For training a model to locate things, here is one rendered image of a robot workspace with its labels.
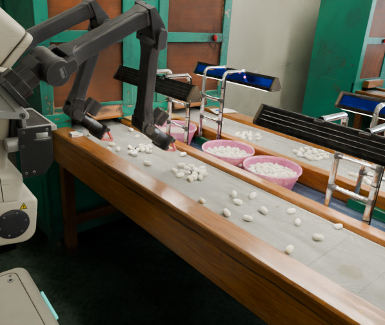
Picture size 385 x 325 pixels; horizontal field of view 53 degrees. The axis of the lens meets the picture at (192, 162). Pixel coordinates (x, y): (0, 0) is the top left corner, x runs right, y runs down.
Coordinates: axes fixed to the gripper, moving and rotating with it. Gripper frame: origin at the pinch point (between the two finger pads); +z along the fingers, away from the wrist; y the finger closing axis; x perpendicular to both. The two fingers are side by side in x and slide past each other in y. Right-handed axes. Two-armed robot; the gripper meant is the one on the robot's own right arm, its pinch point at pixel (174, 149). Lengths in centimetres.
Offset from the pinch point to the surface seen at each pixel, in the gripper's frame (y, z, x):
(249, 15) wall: 146, 123, -170
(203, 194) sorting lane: -28.3, -0.5, 10.8
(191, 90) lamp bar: -3.5, -13.1, -23.7
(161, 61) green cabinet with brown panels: 74, 19, -49
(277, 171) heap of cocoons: -29.4, 35.0, -17.4
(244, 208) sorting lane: -45.5, 3.3, 7.5
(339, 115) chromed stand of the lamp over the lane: -64, -6, -34
